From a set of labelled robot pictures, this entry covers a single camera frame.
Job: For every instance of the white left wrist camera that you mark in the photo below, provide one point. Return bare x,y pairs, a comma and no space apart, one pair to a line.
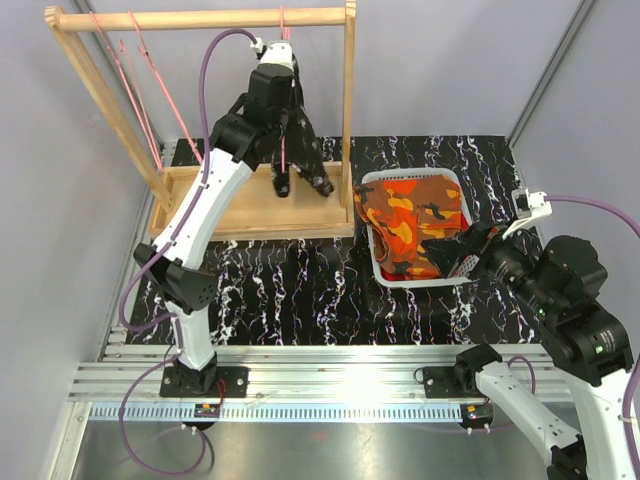
277,52

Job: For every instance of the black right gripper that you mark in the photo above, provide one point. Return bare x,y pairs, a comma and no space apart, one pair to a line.
448,254

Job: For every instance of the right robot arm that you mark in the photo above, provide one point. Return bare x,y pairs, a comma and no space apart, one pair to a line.
585,342

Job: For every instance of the black white patterned trousers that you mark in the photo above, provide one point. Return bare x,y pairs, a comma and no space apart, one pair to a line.
303,150

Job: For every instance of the pink wire hanger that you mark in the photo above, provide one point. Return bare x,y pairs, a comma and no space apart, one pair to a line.
147,56
132,90
285,35

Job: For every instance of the aluminium mounting rail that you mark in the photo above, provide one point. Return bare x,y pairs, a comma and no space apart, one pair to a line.
277,374

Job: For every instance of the white slotted cable duct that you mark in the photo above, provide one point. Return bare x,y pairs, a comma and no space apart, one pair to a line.
292,413

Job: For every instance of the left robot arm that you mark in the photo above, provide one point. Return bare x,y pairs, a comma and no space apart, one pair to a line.
236,144

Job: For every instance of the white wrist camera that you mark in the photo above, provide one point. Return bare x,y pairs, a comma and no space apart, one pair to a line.
277,52
530,207

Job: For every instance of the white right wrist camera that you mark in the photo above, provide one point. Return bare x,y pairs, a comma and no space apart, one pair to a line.
530,207

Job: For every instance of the orange patterned trousers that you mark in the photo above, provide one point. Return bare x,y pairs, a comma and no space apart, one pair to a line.
402,213

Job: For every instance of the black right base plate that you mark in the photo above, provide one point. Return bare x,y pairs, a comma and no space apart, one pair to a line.
440,382

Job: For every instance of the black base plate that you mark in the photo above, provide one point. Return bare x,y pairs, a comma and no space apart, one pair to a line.
440,382
229,381

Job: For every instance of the wooden clothes rack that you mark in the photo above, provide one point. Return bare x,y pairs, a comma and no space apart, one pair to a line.
254,214

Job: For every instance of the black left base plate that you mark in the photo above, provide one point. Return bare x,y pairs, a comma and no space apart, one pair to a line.
229,381

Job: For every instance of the white plastic basket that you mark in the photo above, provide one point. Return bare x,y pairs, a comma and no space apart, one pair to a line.
412,173

